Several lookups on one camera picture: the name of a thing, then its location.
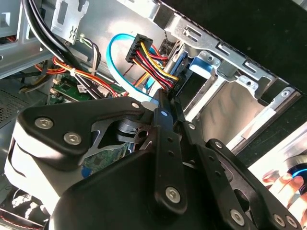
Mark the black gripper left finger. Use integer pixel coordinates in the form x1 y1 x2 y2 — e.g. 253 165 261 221
16 89 189 215

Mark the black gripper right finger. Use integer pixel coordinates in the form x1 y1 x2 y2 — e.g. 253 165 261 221
171 95 303 230

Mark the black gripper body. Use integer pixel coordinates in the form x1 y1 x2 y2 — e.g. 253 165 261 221
49 148 237 230

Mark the multicolour power wire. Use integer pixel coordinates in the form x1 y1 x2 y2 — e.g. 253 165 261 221
126 33 191 96

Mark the blue data wire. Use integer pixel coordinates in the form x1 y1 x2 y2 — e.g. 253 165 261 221
105 33 160 107

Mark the person's bare hand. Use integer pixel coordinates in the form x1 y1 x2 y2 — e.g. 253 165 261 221
262 170 307 216

